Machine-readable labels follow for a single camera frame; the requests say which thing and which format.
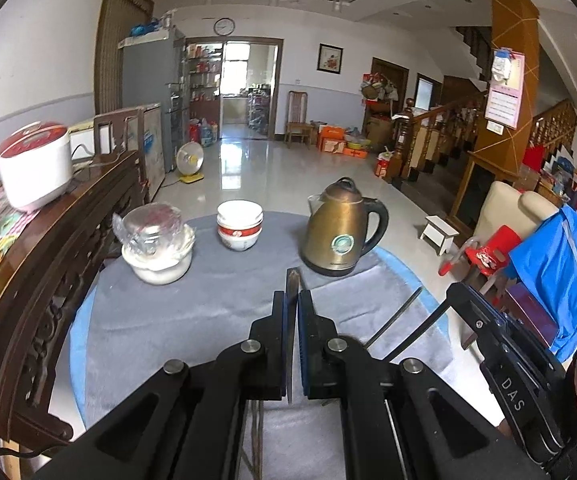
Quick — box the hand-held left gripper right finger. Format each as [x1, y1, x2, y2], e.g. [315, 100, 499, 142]
[295, 290, 539, 480]

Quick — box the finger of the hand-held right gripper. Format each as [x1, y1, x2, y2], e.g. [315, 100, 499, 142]
[387, 285, 461, 365]

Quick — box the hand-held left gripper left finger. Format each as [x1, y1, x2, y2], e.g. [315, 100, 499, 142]
[33, 290, 289, 480]

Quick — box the maroon box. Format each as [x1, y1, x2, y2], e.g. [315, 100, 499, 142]
[502, 282, 560, 347]

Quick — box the white bowl small red print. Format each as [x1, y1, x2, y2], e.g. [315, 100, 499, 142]
[220, 234, 259, 253]

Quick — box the grey towel mat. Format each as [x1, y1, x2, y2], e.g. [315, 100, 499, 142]
[84, 211, 455, 480]

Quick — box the white step stool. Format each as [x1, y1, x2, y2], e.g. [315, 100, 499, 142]
[419, 215, 459, 256]

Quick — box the red band bowl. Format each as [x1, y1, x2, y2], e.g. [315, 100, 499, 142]
[218, 224, 262, 240]

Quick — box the red plastic child chair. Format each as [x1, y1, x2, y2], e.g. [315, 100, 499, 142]
[438, 225, 522, 282]

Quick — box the blue cloth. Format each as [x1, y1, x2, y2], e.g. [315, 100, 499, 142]
[507, 205, 577, 367]

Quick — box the bronze electric kettle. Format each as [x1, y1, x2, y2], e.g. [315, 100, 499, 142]
[301, 176, 390, 277]

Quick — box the plain white bowl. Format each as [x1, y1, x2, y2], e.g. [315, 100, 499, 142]
[217, 200, 264, 227]

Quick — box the white plastic basin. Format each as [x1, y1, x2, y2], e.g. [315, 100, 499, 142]
[121, 224, 196, 286]

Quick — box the beige chair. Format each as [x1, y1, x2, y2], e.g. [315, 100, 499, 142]
[472, 181, 565, 263]

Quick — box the yellow fan heater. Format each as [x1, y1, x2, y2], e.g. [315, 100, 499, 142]
[176, 141, 206, 184]

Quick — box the orange cardboard box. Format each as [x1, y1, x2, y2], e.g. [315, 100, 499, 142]
[317, 125, 347, 154]

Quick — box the wooden stair railing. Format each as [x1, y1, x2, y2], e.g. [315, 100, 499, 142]
[397, 91, 489, 182]

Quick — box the wooden dining chair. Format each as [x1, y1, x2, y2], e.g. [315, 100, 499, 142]
[285, 91, 315, 149]

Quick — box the blue round table cover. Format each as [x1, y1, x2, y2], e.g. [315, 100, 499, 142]
[68, 246, 500, 433]

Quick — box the carved dark wooden bench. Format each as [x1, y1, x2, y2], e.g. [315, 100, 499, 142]
[0, 150, 150, 453]

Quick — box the grey refrigerator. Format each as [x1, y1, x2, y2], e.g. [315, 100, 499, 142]
[121, 27, 188, 173]

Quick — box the checked floral cloth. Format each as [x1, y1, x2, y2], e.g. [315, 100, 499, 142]
[0, 184, 42, 322]

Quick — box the white red rice cooker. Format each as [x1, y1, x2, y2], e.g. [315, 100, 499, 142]
[0, 121, 74, 212]

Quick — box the wooden pillar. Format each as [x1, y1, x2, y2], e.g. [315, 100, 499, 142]
[472, 0, 540, 184]

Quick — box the brown wooden door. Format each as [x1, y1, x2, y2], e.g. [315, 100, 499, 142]
[93, 0, 155, 116]

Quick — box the pink wall calendar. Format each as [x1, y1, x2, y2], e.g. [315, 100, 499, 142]
[485, 50, 526, 134]

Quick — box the rice cooker power cable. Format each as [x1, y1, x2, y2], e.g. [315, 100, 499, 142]
[70, 144, 120, 168]

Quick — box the framed wall picture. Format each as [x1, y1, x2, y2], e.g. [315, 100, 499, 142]
[317, 43, 344, 76]

